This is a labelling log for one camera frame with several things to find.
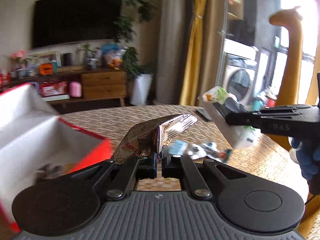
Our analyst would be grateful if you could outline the blue small carton box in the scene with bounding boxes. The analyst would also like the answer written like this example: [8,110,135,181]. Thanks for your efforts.
[168,140,190,155]

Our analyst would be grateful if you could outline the green white snack bag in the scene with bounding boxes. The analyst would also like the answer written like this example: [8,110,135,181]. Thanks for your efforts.
[198,86,261,150]

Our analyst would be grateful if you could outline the silver foil snack bag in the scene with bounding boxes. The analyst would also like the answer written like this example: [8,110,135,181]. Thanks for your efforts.
[111,114,198,164]

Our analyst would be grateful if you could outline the blue white snack packet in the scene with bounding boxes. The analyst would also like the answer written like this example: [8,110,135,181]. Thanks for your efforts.
[200,142,233,163]

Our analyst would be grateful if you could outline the red cardboard box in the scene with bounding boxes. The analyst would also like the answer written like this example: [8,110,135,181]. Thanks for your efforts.
[1,83,112,232]

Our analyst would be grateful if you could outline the right blue gloved hand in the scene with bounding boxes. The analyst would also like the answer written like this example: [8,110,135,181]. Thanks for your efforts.
[289,138,319,180]

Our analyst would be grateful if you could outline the grey folded cloth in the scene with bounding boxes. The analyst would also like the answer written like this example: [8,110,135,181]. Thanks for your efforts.
[196,107,212,122]

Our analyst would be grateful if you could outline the yellow curtain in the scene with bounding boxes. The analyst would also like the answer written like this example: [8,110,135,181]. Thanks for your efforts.
[180,0,207,105]

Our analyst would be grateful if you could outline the white front-load washing machine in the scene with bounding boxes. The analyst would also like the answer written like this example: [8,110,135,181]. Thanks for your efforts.
[219,39,258,107]

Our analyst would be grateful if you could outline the pink small case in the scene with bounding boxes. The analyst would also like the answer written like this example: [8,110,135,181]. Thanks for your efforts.
[69,81,82,98]

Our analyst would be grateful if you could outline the wooden tv cabinet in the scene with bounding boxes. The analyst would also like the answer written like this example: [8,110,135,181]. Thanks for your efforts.
[3,67,127,107]

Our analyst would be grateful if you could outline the potted orchid plant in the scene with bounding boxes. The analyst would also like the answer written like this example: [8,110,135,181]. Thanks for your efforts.
[80,43,98,70]

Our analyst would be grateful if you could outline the bag of fruit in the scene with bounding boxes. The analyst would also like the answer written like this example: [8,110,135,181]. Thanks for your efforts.
[102,43,127,70]

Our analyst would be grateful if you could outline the red gift box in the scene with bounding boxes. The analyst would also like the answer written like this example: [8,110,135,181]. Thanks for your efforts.
[40,80,67,97]

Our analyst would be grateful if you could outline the black speaker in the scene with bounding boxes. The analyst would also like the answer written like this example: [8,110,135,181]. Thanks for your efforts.
[62,53,73,67]

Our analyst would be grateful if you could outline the purple kettlebell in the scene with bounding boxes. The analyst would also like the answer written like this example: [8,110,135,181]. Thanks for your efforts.
[30,81,40,93]

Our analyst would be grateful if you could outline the orange radio box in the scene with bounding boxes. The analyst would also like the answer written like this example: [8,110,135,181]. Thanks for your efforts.
[39,62,57,75]

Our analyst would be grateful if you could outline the white planter with tree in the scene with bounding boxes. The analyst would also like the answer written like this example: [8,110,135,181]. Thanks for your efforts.
[114,0,156,106]

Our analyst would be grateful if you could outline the pink flower vase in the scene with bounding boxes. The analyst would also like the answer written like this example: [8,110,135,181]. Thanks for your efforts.
[10,50,27,79]

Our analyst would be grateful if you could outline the picture frame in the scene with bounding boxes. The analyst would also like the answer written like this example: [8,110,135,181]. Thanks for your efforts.
[28,51,62,67]

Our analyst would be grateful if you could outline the black wall television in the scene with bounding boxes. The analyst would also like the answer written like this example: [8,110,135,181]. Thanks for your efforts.
[31,0,121,49]

